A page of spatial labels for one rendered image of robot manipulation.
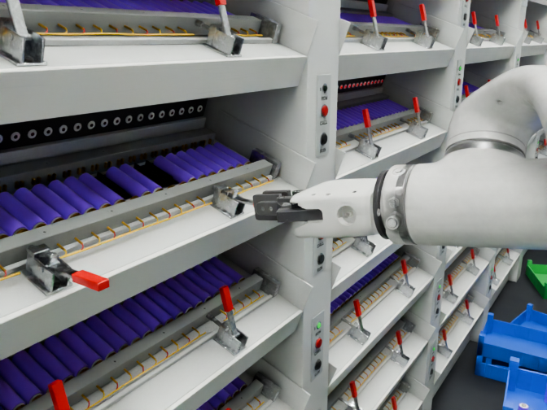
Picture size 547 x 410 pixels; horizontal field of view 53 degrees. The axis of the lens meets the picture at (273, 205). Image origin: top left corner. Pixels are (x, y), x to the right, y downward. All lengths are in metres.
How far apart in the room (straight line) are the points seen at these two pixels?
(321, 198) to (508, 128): 0.19
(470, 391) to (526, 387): 0.71
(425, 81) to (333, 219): 0.94
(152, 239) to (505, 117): 0.39
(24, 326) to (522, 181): 0.45
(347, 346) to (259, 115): 0.55
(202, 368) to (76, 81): 0.41
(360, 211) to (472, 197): 0.11
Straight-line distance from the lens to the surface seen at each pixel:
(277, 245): 0.90
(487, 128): 0.57
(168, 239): 0.64
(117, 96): 0.56
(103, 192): 0.67
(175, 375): 0.75
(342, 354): 1.17
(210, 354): 0.79
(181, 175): 0.74
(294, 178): 0.84
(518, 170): 0.54
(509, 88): 0.53
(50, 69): 0.50
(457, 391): 2.12
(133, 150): 0.77
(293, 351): 0.96
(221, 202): 0.72
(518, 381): 1.44
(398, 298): 1.41
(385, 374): 1.48
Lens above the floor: 1.17
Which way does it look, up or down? 17 degrees down
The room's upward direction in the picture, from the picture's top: straight up
